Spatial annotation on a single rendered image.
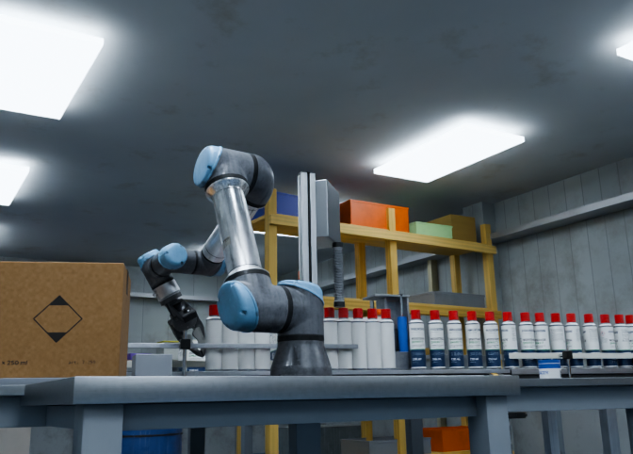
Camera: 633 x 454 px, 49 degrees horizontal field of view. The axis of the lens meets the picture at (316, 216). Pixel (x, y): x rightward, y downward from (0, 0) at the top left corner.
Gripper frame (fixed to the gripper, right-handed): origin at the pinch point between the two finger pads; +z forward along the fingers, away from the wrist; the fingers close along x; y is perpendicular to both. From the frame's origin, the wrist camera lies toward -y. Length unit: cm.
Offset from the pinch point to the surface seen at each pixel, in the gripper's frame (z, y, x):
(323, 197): -24, -17, -54
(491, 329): 44, -2, -94
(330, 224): -16, -16, -52
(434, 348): 38, -1, -71
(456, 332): 38, -2, -81
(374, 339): 25, -2, -52
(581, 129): 4, 198, -383
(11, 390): -15, -65, 49
